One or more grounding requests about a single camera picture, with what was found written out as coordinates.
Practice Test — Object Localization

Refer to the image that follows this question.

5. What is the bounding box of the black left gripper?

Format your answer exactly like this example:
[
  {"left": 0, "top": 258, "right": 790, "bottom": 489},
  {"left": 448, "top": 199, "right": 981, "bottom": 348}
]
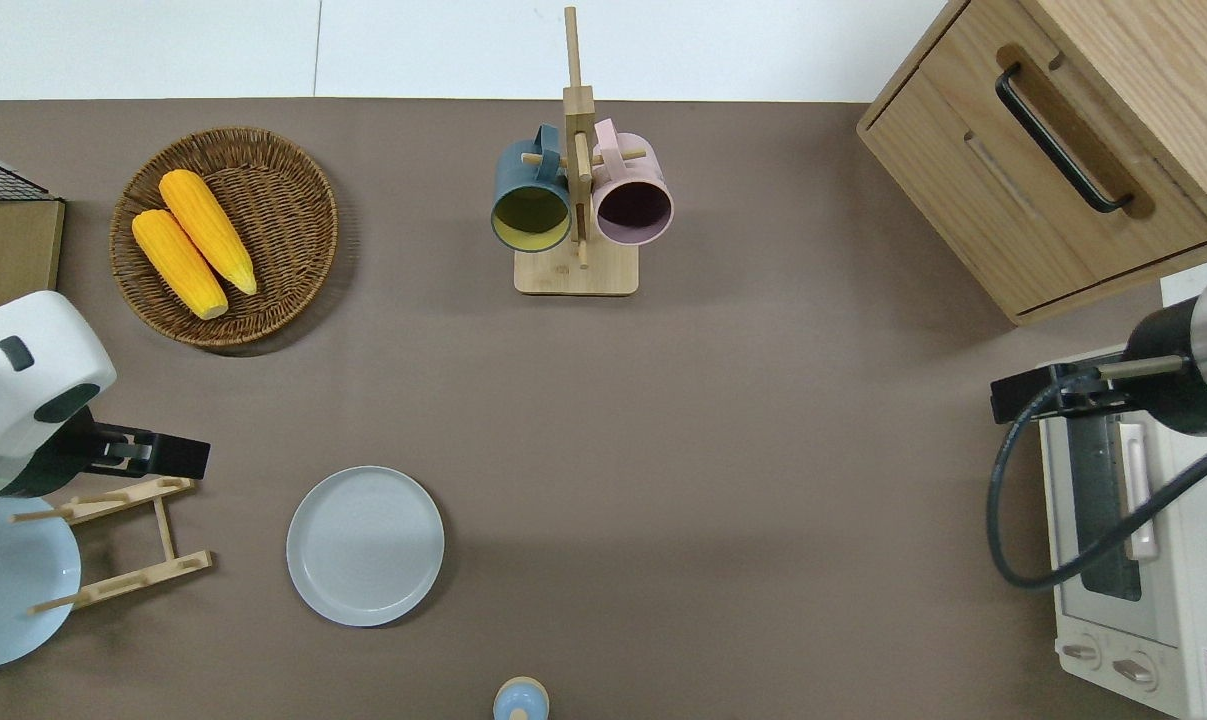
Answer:
[{"left": 88, "top": 424, "right": 212, "bottom": 482}]

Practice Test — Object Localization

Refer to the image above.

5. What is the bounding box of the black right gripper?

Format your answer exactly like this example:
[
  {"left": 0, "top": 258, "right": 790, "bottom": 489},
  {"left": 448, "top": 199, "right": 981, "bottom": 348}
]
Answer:
[{"left": 990, "top": 362, "right": 1130, "bottom": 424}]

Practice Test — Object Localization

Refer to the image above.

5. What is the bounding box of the gray round plate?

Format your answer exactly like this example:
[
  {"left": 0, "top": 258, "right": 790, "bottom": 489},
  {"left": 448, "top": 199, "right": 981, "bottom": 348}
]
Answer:
[{"left": 286, "top": 466, "right": 446, "bottom": 628}]

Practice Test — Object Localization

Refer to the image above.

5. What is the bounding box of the wooden plate rack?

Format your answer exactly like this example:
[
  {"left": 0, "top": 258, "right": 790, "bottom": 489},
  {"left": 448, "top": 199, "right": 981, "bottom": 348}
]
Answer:
[{"left": 10, "top": 476, "right": 214, "bottom": 615}]

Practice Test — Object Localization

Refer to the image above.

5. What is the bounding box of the light blue plate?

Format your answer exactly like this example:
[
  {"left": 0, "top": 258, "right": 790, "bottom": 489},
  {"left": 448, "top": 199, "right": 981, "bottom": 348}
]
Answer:
[{"left": 0, "top": 495, "right": 82, "bottom": 669}]

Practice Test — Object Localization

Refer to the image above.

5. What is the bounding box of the yellow corn cob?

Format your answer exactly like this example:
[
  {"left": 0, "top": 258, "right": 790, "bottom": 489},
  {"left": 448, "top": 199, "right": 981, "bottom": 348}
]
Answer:
[
  {"left": 159, "top": 169, "right": 259, "bottom": 297},
  {"left": 131, "top": 208, "right": 230, "bottom": 321}
]

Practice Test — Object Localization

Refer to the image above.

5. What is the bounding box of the wooden drawer cabinet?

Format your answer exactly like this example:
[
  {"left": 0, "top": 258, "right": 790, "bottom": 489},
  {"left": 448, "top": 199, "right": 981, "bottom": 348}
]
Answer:
[{"left": 856, "top": 0, "right": 1207, "bottom": 327}]

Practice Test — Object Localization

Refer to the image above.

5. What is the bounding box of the white toaster oven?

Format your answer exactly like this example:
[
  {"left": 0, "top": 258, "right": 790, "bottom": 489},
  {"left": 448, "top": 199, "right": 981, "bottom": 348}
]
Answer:
[{"left": 1038, "top": 345, "right": 1207, "bottom": 720}]

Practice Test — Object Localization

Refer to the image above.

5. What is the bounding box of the round wicker basket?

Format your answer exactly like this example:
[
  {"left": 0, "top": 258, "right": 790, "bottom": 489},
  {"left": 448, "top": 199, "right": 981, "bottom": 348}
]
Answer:
[{"left": 110, "top": 127, "right": 340, "bottom": 349}]

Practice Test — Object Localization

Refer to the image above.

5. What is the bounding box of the brown table mat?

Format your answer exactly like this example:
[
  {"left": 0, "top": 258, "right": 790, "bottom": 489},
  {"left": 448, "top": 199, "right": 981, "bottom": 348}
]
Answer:
[{"left": 0, "top": 97, "right": 1207, "bottom": 720}]

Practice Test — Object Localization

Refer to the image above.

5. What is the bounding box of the small blue and tan container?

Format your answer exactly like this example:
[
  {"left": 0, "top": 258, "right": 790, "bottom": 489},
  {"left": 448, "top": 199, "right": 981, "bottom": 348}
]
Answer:
[{"left": 493, "top": 677, "right": 550, "bottom": 720}]

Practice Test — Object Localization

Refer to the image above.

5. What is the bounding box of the wooden mug tree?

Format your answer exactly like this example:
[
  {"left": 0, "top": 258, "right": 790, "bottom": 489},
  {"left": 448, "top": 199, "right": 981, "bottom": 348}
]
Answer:
[{"left": 514, "top": 7, "right": 641, "bottom": 297}]

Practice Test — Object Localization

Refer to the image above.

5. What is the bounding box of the dark teal mug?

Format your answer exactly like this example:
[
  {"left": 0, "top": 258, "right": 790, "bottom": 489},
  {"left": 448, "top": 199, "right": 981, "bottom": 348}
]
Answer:
[{"left": 490, "top": 124, "right": 574, "bottom": 254}]

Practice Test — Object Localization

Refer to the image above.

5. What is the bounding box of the pink mug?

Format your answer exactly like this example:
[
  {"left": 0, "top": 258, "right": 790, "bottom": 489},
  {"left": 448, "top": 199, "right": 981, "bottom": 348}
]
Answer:
[{"left": 591, "top": 118, "right": 675, "bottom": 247}]

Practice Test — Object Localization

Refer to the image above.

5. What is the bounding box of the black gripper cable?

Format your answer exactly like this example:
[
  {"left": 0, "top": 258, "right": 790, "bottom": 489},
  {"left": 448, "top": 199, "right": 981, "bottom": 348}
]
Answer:
[{"left": 985, "top": 355, "right": 1207, "bottom": 591}]

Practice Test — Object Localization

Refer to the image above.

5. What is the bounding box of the white oven door handle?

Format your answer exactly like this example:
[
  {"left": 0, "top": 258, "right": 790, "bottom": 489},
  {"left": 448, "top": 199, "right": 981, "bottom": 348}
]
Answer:
[{"left": 1118, "top": 422, "right": 1161, "bottom": 561}]

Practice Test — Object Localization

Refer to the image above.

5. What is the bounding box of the black cabinet handle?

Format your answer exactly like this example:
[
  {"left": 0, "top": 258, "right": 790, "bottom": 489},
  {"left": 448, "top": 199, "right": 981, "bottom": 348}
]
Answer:
[{"left": 995, "top": 63, "right": 1134, "bottom": 214}]

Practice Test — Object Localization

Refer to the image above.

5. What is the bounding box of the brown box with wire basket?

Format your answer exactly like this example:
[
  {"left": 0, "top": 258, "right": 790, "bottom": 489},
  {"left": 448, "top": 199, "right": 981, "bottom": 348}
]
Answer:
[{"left": 0, "top": 199, "right": 66, "bottom": 319}]

